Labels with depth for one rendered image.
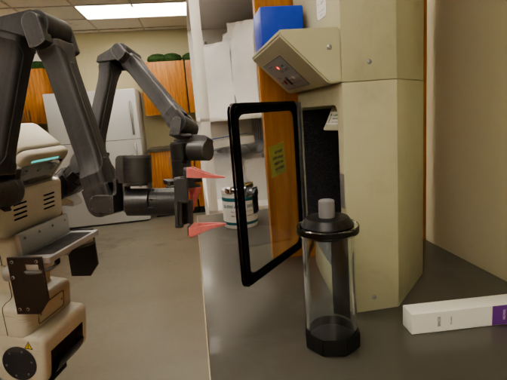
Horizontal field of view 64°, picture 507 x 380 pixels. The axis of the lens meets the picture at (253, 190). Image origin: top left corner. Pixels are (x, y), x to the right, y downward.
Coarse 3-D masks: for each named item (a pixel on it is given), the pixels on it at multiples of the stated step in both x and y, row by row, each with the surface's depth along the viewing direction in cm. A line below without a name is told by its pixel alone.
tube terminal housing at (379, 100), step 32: (352, 0) 73; (384, 0) 74; (416, 0) 85; (352, 32) 74; (384, 32) 75; (416, 32) 86; (352, 64) 75; (384, 64) 76; (416, 64) 88; (320, 96) 89; (352, 96) 76; (384, 96) 77; (416, 96) 89; (352, 128) 78; (384, 128) 79; (416, 128) 90; (352, 160) 79; (384, 160) 80; (416, 160) 92; (352, 192) 80; (384, 192) 81; (416, 192) 93; (384, 224) 82; (416, 224) 94; (384, 256) 83; (416, 256) 96; (384, 288) 85
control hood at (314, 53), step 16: (288, 32) 73; (304, 32) 73; (320, 32) 74; (336, 32) 74; (272, 48) 82; (288, 48) 75; (304, 48) 74; (320, 48) 74; (336, 48) 74; (304, 64) 76; (320, 64) 74; (336, 64) 75; (320, 80) 78; (336, 80) 75
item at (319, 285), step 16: (304, 240) 70; (320, 240) 66; (336, 240) 66; (352, 240) 69; (304, 256) 71; (320, 256) 68; (336, 256) 67; (352, 256) 69; (304, 272) 72; (320, 272) 68; (336, 272) 68; (352, 272) 69; (304, 288) 73; (320, 288) 69; (336, 288) 68; (352, 288) 70; (320, 304) 70; (336, 304) 69; (352, 304) 70; (320, 320) 70; (336, 320) 69; (352, 320) 71; (320, 336) 71; (336, 336) 70
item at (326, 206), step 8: (320, 200) 70; (328, 200) 70; (320, 208) 70; (328, 208) 69; (312, 216) 71; (320, 216) 70; (328, 216) 69; (336, 216) 70; (344, 216) 70; (304, 224) 70; (312, 224) 68; (320, 224) 67; (328, 224) 67; (336, 224) 67; (344, 224) 67; (352, 224) 69
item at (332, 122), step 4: (332, 108) 91; (332, 112) 90; (336, 112) 88; (328, 116) 93; (332, 116) 90; (336, 116) 88; (328, 120) 91; (332, 120) 89; (336, 120) 88; (328, 124) 90; (332, 124) 89; (336, 124) 88; (324, 128) 92; (328, 128) 90; (332, 128) 88; (336, 128) 87
